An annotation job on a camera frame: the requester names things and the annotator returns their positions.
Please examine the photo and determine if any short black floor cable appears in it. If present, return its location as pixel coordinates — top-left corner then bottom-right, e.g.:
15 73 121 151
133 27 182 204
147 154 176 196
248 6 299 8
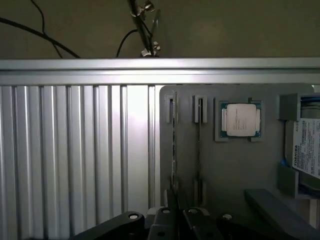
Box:
115 28 139 59

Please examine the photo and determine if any thick black floor cable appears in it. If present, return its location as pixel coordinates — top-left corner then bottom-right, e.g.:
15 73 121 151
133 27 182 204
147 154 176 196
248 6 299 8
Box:
0 16 81 59

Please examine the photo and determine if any gray parts rack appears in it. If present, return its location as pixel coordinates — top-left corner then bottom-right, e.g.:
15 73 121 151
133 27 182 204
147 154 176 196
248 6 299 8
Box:
159 84 320 219

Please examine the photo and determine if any silver hard disk white label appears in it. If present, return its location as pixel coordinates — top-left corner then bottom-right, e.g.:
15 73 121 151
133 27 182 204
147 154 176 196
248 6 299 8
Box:
284 99 320 194

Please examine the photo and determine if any metal clamp stand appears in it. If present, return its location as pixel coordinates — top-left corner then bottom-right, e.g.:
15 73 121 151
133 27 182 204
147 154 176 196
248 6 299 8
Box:
126 0 162 59

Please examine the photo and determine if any thin black floor cable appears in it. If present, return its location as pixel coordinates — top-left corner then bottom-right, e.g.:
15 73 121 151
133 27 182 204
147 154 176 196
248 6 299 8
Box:
30 0 64 59

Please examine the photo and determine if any silver CPU chip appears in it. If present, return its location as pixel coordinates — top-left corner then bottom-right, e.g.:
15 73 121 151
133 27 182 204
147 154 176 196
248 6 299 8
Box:
219 100 263 139

